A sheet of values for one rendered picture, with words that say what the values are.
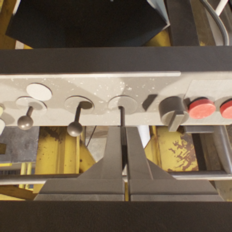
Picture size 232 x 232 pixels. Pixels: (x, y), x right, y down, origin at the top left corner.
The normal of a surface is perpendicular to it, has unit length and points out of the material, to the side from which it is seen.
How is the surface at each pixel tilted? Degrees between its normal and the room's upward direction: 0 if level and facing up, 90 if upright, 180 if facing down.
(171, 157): 90
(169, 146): 90
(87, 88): 18
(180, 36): 90
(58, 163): 90
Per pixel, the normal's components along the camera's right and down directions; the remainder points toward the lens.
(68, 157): -0.03, -0.32
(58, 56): -0.02, -0.59
